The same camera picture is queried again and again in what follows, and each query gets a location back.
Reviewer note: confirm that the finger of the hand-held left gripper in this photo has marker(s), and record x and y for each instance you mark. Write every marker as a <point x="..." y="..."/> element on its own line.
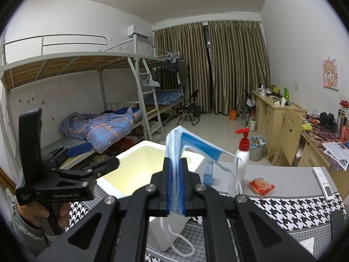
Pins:
<point x="81" y="173"/>
<point x="79" y="149"/>

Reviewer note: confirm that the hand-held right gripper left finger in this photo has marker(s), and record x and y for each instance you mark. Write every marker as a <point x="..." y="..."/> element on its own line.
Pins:
<point x="170" y="193"/>

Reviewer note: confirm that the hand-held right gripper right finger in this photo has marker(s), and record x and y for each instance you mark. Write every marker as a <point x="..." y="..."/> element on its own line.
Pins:
<point x="183" y="196"/>

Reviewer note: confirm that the large white foam board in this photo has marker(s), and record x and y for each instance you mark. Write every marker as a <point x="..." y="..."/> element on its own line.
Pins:
<point x="136" y="166"/>

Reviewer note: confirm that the blue face mask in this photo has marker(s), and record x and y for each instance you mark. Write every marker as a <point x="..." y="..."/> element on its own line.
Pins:
<point x="190" y="142"/>

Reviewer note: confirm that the white pad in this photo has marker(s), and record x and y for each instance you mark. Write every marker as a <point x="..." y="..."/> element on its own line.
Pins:
<point x="308" y="244"/>

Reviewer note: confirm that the person's left forearm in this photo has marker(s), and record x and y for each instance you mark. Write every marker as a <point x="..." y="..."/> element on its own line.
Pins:
<point x="27" y="237"/>

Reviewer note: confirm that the person's left hand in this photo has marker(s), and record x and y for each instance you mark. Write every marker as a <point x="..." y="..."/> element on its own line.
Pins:
<point x="30" y="214"/>

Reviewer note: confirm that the clear blue water bottle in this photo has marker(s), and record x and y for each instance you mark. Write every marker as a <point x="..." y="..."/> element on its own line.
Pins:
<point x="208" y="174"/>

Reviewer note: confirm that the blue quilt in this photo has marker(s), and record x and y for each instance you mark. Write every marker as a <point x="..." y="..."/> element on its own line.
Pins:
<point x="103" y="125"/>

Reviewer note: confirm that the white pump bottle red cap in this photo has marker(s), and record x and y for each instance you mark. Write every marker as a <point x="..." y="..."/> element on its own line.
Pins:
<point x="242" y="155"/>

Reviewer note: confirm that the red snack packet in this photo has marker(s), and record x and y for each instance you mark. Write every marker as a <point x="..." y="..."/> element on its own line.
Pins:
<point x="260" y="187"/>

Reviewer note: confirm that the white metal bunk bed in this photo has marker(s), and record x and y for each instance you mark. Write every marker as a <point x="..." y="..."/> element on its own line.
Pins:
<point x="152" y="60"/>
<point x="68" y="62"/>

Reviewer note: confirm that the grey trash bin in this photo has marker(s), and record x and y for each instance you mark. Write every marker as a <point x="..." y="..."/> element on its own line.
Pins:
<point x="257" y="150"/>

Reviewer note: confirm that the black folding chair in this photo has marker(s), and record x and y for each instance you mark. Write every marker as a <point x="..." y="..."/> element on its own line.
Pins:
<point x="190" y="106"/>

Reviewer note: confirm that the orange container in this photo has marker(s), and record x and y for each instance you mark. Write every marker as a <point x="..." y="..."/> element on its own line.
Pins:
<point x="232" y="115"/>

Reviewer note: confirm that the blue checked mattress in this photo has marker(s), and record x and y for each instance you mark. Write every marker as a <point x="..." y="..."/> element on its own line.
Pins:
<point x="163" y="97"/>

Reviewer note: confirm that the bottles on floor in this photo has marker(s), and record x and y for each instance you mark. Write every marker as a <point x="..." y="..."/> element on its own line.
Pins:
<point x="250" y="120"/>

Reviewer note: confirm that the houndstooth tablecloth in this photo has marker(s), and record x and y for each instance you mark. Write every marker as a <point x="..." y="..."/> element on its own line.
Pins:
<point x="286" y="210"/>

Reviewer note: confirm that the light wooden drawer desk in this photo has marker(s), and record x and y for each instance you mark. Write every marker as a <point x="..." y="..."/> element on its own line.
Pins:
<point x="270" y="120"/>

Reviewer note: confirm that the wooden chair with smiley face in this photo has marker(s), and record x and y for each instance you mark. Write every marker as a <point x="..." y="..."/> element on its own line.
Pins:
<point x="290" y="131"/>

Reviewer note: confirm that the hanging dark clothes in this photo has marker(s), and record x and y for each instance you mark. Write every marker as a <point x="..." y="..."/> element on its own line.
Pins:
<point x="177" y="68"/>

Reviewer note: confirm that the olive curtain panel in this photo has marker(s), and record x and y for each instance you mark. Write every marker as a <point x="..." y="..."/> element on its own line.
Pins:
<point x="182" y="68"/>
<point x="237" y="68"/>

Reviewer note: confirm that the white air conditioner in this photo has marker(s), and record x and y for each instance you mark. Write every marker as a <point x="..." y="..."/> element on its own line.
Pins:
<point x="139" y="31"/>

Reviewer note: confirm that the wooden desk with patterned cover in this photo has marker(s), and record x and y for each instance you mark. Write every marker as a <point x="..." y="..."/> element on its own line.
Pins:
<point x="313" y="152"/>

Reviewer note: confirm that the white remote control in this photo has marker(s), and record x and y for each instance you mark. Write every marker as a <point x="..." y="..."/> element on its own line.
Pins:
<point x="323" y="182"/>

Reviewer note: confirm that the yellow cloth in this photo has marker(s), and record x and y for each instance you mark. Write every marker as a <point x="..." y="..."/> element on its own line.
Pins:
<point x="306" y="127"/>

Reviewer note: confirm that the green bottle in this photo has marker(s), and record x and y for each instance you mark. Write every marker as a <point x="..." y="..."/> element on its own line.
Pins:
<point x="286" y="94"/>

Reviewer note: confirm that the dark flat bar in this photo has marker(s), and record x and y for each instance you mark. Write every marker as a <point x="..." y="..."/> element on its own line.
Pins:
<point x="337" y="223"/>

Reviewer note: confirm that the printed paper sheets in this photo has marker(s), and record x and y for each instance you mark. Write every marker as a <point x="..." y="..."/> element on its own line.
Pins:
<point x="336" y="152"/>

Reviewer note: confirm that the black headphones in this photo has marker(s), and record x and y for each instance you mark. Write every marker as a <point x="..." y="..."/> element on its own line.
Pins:
<point x="328" y="120"/>

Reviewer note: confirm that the cluster of toiletry bottles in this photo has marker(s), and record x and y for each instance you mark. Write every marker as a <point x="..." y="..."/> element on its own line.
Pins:
<point x="343" y="120"/>

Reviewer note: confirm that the white wall socket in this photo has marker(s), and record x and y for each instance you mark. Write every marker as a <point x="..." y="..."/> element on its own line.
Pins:
<point x="296" y="85"/>

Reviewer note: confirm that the pink wall poster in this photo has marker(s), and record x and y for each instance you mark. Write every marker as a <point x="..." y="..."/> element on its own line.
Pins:
<point x="330" y="72"/>

